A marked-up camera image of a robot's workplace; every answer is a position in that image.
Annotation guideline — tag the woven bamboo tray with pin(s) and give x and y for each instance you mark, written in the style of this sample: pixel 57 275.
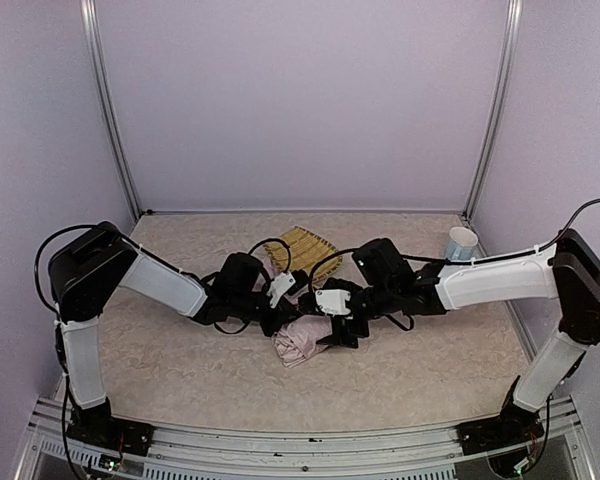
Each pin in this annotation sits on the woven bamboo tray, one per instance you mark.
pixel 307 248

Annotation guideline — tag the left aluminium corner post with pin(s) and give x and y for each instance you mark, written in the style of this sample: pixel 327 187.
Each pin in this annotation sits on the left aluminium corner post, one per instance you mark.
pixel 106 104

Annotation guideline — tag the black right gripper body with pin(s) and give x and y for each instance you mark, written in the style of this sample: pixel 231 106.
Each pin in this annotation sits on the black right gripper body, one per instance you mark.
pixel 344 330

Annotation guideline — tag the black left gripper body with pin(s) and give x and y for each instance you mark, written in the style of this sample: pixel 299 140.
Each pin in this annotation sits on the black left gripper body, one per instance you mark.
pixel 278 320

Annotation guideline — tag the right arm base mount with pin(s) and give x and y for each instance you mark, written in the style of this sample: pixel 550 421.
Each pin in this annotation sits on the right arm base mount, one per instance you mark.
pixel 511 426

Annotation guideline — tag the pink folding umbrella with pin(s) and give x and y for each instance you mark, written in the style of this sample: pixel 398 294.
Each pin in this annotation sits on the pink folding umbrella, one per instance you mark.
pixel 297 341

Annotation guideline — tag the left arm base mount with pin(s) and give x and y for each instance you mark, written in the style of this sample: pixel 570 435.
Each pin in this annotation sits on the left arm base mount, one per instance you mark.
pixel 97 426

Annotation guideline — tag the aluminium front rail frame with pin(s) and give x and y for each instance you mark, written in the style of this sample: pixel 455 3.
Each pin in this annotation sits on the aluminium front rail frame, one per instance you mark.
pixel 179 452

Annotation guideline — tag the right aluminium corner post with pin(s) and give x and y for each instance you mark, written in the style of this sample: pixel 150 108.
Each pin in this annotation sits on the right aluminium corner post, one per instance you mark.
pixel 505 66

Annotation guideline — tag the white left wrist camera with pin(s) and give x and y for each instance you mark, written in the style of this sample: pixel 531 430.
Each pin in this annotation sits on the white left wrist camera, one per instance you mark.
pixel 286 283

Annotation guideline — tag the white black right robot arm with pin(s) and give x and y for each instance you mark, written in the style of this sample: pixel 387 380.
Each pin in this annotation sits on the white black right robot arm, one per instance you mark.
pixel 565 269

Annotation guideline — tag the aluminium corner post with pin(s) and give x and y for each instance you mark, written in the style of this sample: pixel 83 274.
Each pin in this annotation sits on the aluminium corner post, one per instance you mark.
pixel 505 66
pixel 106 104

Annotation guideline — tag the light blue mug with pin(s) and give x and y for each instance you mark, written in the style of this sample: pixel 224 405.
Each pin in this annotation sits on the light blue mug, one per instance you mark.
pixel 461 245

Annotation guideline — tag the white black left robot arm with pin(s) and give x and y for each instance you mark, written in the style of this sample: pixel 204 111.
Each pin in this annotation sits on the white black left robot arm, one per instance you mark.
pixel 85 274

